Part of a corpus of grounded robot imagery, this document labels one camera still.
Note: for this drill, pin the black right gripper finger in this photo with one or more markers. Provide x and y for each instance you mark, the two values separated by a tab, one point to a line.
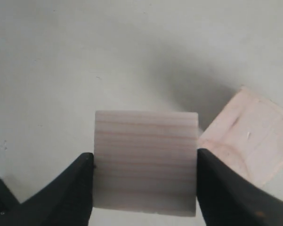
227	199

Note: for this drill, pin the small wooden cube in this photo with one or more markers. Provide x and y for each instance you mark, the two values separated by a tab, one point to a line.
146	162

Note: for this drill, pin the medium wooden cube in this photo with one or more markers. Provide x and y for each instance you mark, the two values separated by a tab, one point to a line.
247	135

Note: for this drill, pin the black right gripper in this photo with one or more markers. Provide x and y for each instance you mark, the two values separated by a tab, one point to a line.
66	201

